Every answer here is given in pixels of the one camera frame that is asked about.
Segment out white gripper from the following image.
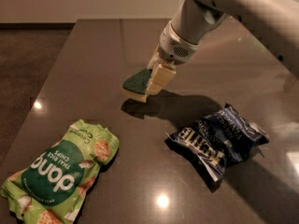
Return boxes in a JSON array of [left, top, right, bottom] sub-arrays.
[[146, 21, 200, 95]]

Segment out green and yellow sponge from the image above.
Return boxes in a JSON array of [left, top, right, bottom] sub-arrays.
[[122, 68, 151, 103]]

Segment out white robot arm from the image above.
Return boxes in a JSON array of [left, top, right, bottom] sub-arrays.
[[146, 0, 299, 94]]

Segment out blue kettle chip bag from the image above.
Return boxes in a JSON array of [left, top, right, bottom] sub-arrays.
[[168, 104, 269, 182]]

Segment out green rice chip bag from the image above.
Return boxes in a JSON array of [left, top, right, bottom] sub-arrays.
[[1, 119, 120, 224]]

